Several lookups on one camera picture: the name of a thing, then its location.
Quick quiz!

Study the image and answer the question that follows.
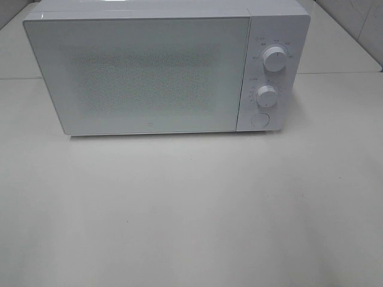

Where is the round white door button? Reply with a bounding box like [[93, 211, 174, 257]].
[[251, 112, 270, 129]]

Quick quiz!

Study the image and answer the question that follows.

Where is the white microwave knob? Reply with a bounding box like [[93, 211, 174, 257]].
[[256, 86, 278, 108], [261, 45, 288, 72]]

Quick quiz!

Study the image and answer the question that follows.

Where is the white microwave door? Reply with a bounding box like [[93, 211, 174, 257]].
[[24, 17, 250, 136]]

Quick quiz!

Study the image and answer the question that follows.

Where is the white microwave oven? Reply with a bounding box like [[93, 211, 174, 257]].
[[23, 1, 311, 132]]

